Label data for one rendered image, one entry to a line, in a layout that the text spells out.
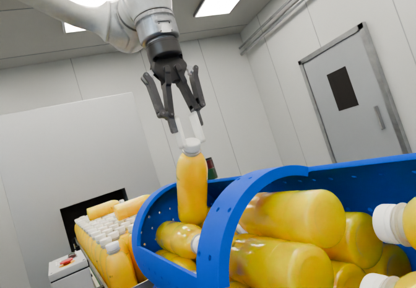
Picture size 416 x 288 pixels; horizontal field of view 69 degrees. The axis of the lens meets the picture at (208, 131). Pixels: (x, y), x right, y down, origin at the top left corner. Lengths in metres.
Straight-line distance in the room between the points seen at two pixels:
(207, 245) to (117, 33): 0.57
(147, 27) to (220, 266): 0.48
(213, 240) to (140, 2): 0.49
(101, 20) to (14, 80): 4.70
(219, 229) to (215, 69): 5.58
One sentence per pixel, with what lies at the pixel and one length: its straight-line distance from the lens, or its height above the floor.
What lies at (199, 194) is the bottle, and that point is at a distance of 0.69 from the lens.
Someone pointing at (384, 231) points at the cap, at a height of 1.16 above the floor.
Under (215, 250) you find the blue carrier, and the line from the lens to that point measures 0.42.
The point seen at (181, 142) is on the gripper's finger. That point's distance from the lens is 0.64.
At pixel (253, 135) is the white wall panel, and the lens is 5.93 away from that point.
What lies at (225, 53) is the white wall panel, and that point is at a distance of 6.16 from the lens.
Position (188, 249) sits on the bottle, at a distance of 0.66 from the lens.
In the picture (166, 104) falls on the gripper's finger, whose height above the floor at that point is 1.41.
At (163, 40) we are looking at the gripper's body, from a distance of 0.66.
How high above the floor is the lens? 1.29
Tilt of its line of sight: 4 degrees up
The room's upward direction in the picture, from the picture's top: 17 degrees counter-clockwise
